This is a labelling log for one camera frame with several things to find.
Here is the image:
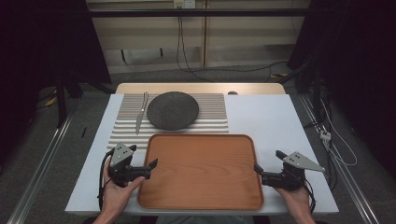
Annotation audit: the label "ribbed grey striped mat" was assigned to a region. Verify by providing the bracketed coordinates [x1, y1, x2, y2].
[106, 92, 230, 151]

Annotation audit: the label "aluminium floor rail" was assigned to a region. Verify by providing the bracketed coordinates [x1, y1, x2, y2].
[299, 93, 381, 224]
[7, 110, 78, 224]

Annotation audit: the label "person's right hand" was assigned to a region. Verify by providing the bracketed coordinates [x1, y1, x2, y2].
[274, 185, 313, 217]

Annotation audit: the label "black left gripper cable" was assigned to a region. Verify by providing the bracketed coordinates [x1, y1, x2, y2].
[97, 148, 116, 212]

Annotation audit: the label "white cable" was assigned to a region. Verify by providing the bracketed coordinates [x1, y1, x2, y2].
[319, 98, 359, 167]

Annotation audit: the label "black floor cable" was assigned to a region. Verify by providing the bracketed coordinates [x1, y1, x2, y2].
[205, 61, 289, 76]

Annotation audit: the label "white wall socket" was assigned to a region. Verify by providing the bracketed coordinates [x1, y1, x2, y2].
[173, 0, 197, 9]

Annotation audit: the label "black metal stand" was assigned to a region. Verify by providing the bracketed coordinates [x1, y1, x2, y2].
[52, 66, 85, 129]

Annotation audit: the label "person's left hand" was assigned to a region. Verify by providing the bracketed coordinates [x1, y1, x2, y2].
[100, 158, 147, 217]

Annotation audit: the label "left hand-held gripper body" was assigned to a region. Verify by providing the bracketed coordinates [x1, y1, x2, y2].
[106, 142, 152, 189]

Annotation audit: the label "brown wooden tray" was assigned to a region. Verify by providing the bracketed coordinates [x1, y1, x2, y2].
[137, 133, 265, 211]

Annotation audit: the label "black curtain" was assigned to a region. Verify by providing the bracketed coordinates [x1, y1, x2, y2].
[286, 0, 396, 180]
[0, 0, 113, 166]

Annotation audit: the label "black horizontal metal bar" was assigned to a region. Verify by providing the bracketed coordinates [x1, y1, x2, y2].
[88, 7, 314, 18]

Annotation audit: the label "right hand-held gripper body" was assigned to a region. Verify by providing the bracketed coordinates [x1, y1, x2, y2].
[261, 151, 327, 192]

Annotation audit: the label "person's grey clothing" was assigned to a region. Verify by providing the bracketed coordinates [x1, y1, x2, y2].
[154, 215, 256, 224]

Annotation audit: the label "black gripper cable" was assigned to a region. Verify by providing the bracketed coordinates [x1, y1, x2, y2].
[302, 177, 317, 215]
[97, 148, 116, 212]

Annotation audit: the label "dark grey round plate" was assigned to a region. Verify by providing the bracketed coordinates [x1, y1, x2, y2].
[146, 91, 200, 132]

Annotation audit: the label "black hanging cables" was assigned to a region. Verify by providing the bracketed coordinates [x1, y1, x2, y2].
[176, 16, 214, 83]

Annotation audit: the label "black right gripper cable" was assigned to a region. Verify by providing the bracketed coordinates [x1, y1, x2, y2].
[302, 177, 317, 215]

